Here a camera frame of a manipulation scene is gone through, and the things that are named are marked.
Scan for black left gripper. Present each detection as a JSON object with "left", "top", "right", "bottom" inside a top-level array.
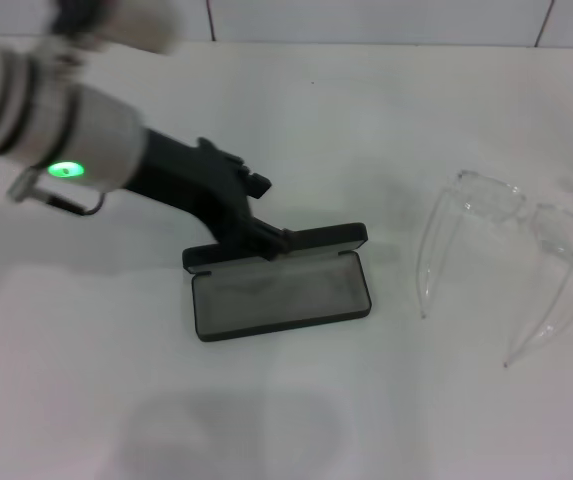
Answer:
[{"left": 124, "top": 127, "right": 296, "bottom": 262}]

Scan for black glasses case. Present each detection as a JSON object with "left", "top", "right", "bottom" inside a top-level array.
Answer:
[{"left": 181, "top": 222, "right": 372, "bottom": 344}]

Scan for clear white glasses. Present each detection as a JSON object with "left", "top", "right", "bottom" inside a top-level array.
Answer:
[{"left": 415, "top": 168, "right": 573, "bottom": 370}]

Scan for black cable with silver plug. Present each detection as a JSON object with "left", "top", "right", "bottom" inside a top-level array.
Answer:
[{"left": 6, "top": 167, "right": 108, "bottom": 217}]

